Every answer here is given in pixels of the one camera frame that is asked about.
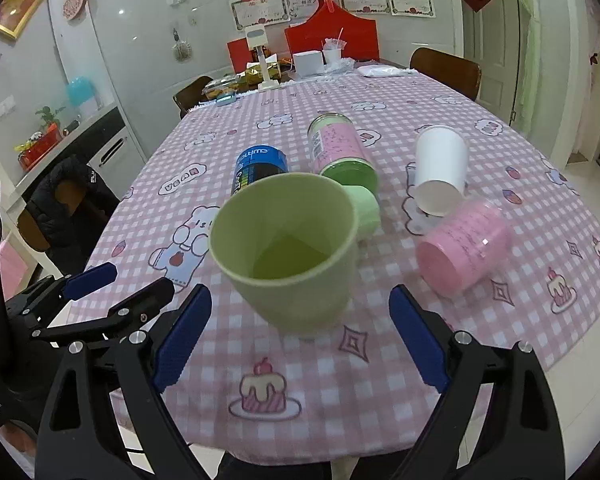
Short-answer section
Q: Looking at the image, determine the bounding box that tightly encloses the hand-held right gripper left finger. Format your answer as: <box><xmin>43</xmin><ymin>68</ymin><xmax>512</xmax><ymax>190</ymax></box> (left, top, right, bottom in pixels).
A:
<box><xmin>34</xmin><ymin>284</ymin><xmax>213</xmax><ymax>480</ymax></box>

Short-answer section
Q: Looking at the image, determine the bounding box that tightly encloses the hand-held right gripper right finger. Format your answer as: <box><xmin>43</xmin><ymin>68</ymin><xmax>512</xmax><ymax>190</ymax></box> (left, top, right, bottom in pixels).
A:
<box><xmin>389</xmin><ymin>284</ymin><xmax>566</xmax><ymax>480</ymax></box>

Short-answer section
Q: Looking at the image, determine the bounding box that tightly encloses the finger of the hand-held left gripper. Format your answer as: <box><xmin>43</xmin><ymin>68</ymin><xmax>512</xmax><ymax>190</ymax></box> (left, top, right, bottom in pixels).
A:
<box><xmin>5</xmin><ymin>262</ymin><xmax>118</xmax><ymax>332</ymax></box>
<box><xmin>30</xmin><ymin>276</ymin><xmax>176</xmax><ymax>356</ymax></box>

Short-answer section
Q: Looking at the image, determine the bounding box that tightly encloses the large green cup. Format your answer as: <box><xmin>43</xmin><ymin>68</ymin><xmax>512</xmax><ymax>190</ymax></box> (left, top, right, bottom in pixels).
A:
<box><xmin>209</xmin><ymin>172</ymin><xmax>359</xmax><ymax>333</ymax></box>

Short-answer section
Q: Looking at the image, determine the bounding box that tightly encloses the pink cup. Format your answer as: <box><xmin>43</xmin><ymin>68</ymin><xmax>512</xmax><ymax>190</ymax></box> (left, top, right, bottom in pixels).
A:
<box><xmin>415</xmin><ymin>196</ymin><xmax>513</xmax><ymax>297</ymax></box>

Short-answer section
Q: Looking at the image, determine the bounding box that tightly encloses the white cup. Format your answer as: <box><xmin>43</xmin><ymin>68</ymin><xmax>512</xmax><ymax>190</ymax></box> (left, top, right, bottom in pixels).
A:
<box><xmin>412</xmin><ymin>126</ymin><xmax>470</xmax><ymax>217</ymax></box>

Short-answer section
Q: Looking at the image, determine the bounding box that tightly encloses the clear plastic cup with straws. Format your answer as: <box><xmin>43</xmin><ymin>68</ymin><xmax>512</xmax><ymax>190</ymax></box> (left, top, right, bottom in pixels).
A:
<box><xmin>322</xmin><ymin>27</ymin><xmax>348</xmax><ymax>66</ymax></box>

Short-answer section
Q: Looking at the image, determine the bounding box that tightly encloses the black jacket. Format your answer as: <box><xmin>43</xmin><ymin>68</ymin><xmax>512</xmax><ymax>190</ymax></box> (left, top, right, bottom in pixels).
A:
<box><xmin>25</xmin><ymin>155</ymin><xmax>121</xmax><ymax>273</ymax></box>

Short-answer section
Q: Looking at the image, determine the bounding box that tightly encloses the pink seat cushion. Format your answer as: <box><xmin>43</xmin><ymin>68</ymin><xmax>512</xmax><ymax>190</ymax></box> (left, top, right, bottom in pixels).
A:
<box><xmin>0</xmin><ymin>240</ymin><xmax>46</xmax><ymax>303</ymax></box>

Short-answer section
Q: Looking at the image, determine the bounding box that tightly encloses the brown wooden chair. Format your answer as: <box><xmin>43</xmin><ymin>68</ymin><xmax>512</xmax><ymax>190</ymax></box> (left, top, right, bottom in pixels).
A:
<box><xmin>17</xmin><ymin>180</ymin><xmax>88</xmax><ymax>256</ymax></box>
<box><xmin>173</xmin><ymin>76</ymin><xmax>215</xmax><ymax>120</ymax></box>
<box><xmin>409</xmin><ymin>47</ymin><xmax>482</xmax><ymax>102</ymax></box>

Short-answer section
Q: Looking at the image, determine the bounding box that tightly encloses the pink checked printed tablecloth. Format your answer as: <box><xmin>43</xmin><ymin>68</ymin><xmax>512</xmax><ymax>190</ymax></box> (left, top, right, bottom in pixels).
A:
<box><xmin>62</xmin><ymin>67</ymin><xmax>600</xmax><ymax>453</ymax></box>

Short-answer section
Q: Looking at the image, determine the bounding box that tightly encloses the white cabinet with dark top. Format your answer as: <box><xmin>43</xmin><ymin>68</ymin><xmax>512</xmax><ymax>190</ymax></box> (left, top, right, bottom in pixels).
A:
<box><xmin>10</xmin><ymin>105</ymin><xmax>148</xmax><ymax>211</ymax></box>

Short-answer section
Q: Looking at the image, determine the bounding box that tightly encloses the red box with flowers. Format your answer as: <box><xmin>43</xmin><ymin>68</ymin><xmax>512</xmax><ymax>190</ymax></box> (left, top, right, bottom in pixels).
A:
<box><xmin>17</xmin><ymin>125</ymin><xmax>63</xmax><ymax>171</ymax></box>

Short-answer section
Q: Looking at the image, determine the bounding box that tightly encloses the small green plant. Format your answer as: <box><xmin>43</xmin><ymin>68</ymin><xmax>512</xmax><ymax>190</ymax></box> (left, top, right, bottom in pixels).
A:
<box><xmin>35</xmin><ymin>105</ymin><xmax>66</xmax><ymax>133</ymax></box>

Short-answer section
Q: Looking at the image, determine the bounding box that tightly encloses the blue can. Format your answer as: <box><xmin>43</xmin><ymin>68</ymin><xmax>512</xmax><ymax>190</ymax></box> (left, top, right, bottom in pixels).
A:
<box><xmin>230</xmin><ymin>146</ymin><xmax>289</xmax><ymax>200</ymax></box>

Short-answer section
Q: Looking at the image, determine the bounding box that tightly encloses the blue round appliance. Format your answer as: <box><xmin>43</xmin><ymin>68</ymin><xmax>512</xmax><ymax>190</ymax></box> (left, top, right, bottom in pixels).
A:
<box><xmin>66</xmin><ymin>76</ymin><xmax>103</xmax><ymax>111</ymax></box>

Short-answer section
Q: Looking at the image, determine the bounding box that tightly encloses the pink and green bottle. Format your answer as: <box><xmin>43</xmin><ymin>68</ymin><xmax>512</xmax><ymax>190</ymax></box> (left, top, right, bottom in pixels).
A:
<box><xmin>307</xmin><ymin>113</ymin><xmax>379</xmax><ymax>193</ymax></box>

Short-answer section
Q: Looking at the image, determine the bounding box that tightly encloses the clear food container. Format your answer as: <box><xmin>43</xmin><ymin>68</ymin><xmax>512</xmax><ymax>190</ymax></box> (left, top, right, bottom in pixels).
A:
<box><xmin>203</xmin><ymin>74</ymin><xmax>241</xmax><ymax>101</ymax></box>

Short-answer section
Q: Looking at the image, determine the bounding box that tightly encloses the gold packet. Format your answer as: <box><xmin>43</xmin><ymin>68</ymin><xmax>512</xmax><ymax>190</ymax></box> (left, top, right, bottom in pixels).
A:
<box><xmin>244</xmin><ymin>62</ymin><xmax>281</xmax><ymax>86</ymax></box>

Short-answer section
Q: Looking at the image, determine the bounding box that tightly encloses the white phone stand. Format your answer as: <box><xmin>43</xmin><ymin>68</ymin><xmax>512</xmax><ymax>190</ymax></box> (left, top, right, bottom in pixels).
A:
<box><xmin>246</xmin><ymin>24</ymin><xmax>282</xmax><ymax>92</ymax></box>

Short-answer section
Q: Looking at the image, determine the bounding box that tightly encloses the small red box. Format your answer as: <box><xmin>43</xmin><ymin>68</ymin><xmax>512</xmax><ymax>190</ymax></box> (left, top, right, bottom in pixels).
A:
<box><xmin>227</xmin><ymin>37</ymin><xmax>281</xmax><ymax>72</ymax></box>

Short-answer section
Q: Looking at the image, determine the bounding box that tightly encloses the white plastic bag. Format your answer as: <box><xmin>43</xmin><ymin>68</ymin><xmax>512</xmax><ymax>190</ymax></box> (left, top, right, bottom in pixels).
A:
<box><xmin>355</xmin><ymin>63</ymin><xmax>416</xmax><ymax>79</ymax></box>

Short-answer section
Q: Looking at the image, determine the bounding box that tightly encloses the gold framed picture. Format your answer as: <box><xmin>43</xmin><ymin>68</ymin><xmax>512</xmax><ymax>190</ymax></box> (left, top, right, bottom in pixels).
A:
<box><xmin>0</xmin><ymin>0</ymin><xmax>48</xmax><ymax>41</ymax></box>

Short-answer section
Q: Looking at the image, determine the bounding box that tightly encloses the white box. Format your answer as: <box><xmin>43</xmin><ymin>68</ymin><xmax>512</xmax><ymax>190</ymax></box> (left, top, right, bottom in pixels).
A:
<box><xmin>292</xmin><ymin>51</ymin><xmax>326</xmax><ymax>79</ymax></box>

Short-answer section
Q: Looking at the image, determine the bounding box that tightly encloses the white door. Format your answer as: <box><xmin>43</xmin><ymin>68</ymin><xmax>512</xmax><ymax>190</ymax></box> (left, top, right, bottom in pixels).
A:
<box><xmin>462</xmin><ymin>0</ymin><xmax>523</xmax><ymax>121</ymax></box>

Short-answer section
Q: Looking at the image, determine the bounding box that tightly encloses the hanging wall charm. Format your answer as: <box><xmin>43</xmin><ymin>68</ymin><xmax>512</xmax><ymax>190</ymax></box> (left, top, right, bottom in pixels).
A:
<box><xmin>172</xmin><ymin>27</ymin><xmax>193</xmax><ymax>63</ymax></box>

